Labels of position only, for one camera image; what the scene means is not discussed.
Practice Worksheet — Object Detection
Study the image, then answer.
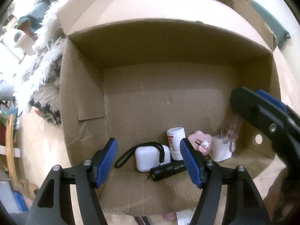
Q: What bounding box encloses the wooden chair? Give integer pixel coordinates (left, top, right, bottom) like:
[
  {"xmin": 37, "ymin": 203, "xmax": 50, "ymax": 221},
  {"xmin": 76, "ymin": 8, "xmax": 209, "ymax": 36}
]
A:
[{"xmin": 0, "ymin": 114, "xmax": 38, "ymax": 193}]

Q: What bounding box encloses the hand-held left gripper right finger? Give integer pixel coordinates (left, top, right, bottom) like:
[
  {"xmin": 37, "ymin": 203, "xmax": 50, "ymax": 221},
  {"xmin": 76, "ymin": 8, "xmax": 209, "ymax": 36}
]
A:
[{"xmin": 179, "ymin": 138, "xmax": 271, "ymax": 225}]

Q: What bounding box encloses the person's right hand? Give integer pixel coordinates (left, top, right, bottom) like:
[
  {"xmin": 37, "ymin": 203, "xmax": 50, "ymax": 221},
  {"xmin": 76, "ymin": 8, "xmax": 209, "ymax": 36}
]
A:
[{"xmin": 264, "ymin": 167, "xmax": 297, "ymax": 225}]

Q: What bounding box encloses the small pink object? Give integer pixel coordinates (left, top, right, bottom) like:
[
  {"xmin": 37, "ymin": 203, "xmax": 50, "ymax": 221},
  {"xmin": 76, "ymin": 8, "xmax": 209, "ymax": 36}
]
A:
[{"xmin": 163, "ymin": 212, "xmax": 177, "ymax": 222}]

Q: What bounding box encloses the beige bedside table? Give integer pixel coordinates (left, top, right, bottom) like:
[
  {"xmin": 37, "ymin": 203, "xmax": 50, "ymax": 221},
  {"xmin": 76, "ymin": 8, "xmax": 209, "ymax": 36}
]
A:
[{"xmin": 14, "ymin": 31, "xmax": 38, "ymax": 57}]

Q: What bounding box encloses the teal cushion with brown edge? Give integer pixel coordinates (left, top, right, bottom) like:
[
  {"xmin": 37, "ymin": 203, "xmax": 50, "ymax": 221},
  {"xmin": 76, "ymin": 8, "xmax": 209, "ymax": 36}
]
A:
[{"xmin": 17, "ymin": 1, "xmax": 51, "ymax": 38}]

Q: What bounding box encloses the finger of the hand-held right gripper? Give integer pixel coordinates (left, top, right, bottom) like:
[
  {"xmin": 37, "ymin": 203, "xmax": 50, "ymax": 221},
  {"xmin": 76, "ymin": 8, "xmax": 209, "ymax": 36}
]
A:
[
  {"xmin": 230, "ymin": 87, "xmax": 300, "ymax": 179},
  {"xmin": 255, "ymin": 89, "xmax": 300, "ymax": 124}
]

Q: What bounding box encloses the brown cardboard box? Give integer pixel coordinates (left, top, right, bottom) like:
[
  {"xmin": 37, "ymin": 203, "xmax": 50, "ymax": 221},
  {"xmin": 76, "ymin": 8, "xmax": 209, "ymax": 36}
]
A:
[{"xmin": 56, "ymin": 0, "xmax": 282, "ymax": 216}]

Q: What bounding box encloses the pink cartoon trinket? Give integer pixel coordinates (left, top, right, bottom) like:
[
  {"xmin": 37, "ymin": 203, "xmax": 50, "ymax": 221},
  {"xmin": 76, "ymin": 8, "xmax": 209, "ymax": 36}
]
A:
[{"xmin": 187, "ymin": 130, "xmax": 213, "ymax": 156}]

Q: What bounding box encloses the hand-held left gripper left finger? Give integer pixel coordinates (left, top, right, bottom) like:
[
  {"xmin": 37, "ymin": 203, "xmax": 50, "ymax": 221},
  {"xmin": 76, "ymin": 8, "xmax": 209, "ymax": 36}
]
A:
[{"xmin": 28, "ymin": 138, "xmax": 119, "ymax": 225}]

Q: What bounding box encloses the shaggy black white blanket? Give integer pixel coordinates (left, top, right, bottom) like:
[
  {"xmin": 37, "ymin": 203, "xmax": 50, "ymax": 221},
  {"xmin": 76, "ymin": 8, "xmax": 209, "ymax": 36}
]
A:
[{"xmin": 13, "ymin": 0, "xmax": 78, "ymax": 126}]

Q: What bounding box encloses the black flashlight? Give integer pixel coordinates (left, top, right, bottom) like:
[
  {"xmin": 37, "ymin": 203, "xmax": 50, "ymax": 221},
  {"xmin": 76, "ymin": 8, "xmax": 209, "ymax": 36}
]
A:
[{"xmin": 149, "ymin": 160, "xmax": 187, "ymax": 181}]

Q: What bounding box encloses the white power adapter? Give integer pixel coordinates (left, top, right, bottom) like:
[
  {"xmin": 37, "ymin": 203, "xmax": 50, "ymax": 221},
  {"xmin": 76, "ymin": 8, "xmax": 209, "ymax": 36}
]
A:
[{"xmin": 211, "ymin": 135, "xmax": 232, "ymax": 162}]

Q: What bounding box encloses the clear pink hair claw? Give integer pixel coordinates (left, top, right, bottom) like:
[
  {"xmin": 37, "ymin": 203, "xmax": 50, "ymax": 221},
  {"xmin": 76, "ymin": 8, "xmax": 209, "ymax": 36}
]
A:
[{"xmin": 221, "ymin": 116, "xmax": 243, "ymax": 153}]

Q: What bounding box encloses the small white bottle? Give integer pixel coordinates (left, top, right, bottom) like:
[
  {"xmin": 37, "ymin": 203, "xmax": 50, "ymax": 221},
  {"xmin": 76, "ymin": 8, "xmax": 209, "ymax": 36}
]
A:
[{"xmin": 166, "ymin": 127, "xmax": 186, "ymax": 161}]

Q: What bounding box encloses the white earbuds case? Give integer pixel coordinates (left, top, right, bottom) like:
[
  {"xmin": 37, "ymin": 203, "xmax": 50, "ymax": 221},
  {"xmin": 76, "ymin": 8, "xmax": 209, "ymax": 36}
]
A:
[{"xmin": 114, "ymin": 141, "xmax": 171, "ymax": 172}]

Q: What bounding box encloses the teal cushion with orange stripe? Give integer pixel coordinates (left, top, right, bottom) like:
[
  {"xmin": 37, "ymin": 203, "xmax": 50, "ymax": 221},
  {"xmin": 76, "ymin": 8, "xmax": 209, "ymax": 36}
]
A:
[{"xmin": 223, "ymin": 0, "xmax": 291, "ymax": 48}]

